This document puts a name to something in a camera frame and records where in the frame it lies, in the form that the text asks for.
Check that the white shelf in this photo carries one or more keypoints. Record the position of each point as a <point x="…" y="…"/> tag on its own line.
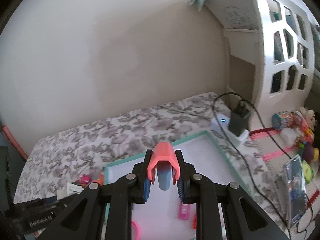
<point x="240" y="80"/>

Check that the grey metal phone stand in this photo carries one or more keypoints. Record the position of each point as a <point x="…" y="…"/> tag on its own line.
<point x="281" y="195"/>

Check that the teal cloth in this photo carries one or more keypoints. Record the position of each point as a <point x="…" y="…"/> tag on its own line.
<point x="200" y="1"/>

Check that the white book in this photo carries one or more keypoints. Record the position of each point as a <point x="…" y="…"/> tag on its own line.
<point x="237" y="12"/>

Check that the teal-edged white box tray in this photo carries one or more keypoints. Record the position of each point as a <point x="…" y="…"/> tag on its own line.
<point x="205" y="155"/>

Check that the dark teal cabinet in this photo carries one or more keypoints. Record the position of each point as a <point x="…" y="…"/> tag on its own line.
<point x="5" y="170"/>

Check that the white power strip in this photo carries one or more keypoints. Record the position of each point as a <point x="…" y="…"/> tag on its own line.
<point x="220" y="123"/>

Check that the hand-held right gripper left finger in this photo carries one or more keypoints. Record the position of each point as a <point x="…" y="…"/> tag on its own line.
<point x="147" y="190"/>

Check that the white and pink crochet mat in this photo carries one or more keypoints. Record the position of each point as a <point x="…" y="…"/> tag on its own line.
<point x="272" y="142"/>

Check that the grey floral blanket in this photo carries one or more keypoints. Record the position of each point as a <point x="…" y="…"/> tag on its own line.
<point x="100" y="135"/>

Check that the pile of small colourful toys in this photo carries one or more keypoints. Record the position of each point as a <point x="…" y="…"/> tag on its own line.
<point x="302" y="130"/>

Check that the colourful printed tube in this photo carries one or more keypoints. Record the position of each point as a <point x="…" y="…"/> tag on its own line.
<point x="282" y="120"/>

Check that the pink curved frame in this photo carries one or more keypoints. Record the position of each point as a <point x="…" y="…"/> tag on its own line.
<point x="15" y="142"/>

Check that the white cutout panel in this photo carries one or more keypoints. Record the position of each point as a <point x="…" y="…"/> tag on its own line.
<point x="265" y="55"/>

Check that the small red bottle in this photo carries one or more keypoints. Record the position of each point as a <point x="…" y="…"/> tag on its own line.
<point x="194" y="223"/>

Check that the smartphone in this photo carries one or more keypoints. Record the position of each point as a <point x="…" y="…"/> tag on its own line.
<point x="295" y="192"/>

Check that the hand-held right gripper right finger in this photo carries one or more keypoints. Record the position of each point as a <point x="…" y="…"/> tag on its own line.
<point x="180" y="190"/>

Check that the black power adapter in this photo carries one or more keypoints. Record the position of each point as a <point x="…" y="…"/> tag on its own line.
<point x="238" y="122"/>

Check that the pink and brown toy figure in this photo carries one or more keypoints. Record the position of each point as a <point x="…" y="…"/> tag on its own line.
<point x="85" y="179"/>

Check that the white hair claw clip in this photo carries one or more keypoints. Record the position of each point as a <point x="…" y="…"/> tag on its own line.
<point x="72" y="188"/>

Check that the pink hair clip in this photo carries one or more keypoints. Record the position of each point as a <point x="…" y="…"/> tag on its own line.
<point x="184" y="211"/>

